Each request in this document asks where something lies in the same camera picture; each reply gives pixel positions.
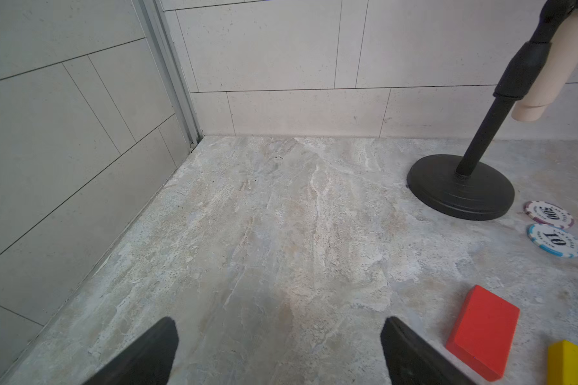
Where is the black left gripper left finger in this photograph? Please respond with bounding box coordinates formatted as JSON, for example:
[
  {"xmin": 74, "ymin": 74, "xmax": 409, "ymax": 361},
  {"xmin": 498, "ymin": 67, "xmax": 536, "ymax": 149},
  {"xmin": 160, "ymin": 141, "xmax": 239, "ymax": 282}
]
[{"xmin": 84, "ymin": 317, "xmax": 179, "ymax": 384}]

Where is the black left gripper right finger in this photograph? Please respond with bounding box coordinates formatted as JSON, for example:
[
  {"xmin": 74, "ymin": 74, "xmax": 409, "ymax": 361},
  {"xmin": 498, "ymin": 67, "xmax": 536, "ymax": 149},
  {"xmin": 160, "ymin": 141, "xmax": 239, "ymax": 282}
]
[{"xmin": 380, "ymin": 317, "xmax": 475, "ymax": 385}]

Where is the yellow block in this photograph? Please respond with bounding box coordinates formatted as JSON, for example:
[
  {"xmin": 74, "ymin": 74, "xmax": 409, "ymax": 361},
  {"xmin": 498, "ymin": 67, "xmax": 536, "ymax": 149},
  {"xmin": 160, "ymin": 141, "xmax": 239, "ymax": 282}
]
[{"xmin": 547, "ymin": 340, "xmax": 578, "ymax": 385}]

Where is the red block near chips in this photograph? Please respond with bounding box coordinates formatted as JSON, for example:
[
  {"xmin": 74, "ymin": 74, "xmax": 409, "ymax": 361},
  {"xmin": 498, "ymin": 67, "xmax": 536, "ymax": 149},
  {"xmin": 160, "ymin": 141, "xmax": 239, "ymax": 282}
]
[{"xmin": 445, "ymin": 285, "xmax": 520, "ymax": 382}]

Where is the black microphone stand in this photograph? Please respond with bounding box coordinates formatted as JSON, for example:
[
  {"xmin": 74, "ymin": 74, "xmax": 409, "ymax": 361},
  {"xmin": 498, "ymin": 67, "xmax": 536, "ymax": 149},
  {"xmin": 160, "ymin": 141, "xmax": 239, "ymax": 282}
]
[{"xmin": 407, "ymin": 1, "xmax": 578, "ymax": 221}]

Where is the blue 10 poker chip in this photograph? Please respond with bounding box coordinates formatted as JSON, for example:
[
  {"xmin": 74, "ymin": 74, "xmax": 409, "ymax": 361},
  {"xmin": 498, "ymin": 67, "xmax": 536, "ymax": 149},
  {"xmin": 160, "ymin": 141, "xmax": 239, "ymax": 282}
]
[{"xmin": 527, "ymin": 223, "xmax": 578, "ymax": 258}]

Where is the purple 500 poker chip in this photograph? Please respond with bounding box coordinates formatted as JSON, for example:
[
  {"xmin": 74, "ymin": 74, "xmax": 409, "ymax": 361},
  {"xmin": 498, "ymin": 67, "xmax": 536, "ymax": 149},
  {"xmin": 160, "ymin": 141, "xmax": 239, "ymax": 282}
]
[{"xmin": 523, "ymin": 201, "xmax": 575, "ymax": 229}]

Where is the beige wooden microphone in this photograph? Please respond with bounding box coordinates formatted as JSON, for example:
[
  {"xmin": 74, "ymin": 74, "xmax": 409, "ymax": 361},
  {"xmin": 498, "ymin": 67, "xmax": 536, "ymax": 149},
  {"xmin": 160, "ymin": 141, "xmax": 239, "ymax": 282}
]
[{"xmin": 512, "ymin": 8, "xmax": 578, "ymax": 122}]

